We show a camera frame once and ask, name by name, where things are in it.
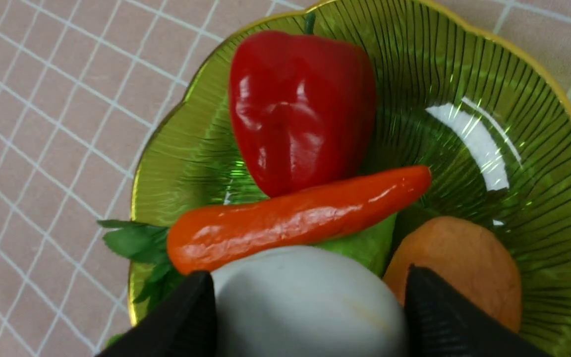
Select orange carrot with leaves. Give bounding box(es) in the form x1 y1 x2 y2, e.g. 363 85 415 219
98 166 431 306

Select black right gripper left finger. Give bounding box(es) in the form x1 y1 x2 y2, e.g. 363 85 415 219
98 271 218 357

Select red bell pepper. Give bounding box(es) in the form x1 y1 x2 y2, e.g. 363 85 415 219
228 13 377 197

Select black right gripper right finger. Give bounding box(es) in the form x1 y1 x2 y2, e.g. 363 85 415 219
404 265 548 357

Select pink checkered tablecloth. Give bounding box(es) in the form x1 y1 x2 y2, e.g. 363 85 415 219
0 0 571 357

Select white radish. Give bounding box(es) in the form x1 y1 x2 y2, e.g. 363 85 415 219
212 246 409 357

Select green glass bowl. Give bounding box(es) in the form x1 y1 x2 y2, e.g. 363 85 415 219
103 0 571 357

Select light green vegetable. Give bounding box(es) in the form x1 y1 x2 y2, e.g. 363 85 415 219
315 214 397 277

